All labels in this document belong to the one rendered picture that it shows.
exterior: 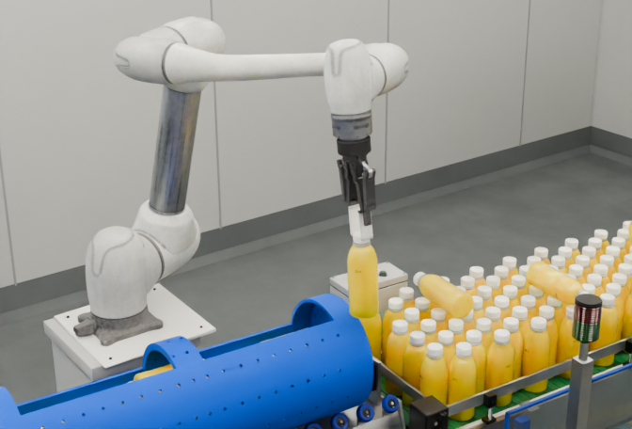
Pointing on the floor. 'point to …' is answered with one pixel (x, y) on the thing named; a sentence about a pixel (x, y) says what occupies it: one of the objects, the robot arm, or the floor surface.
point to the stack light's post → (579, 393)
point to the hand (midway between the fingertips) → (360, 222)
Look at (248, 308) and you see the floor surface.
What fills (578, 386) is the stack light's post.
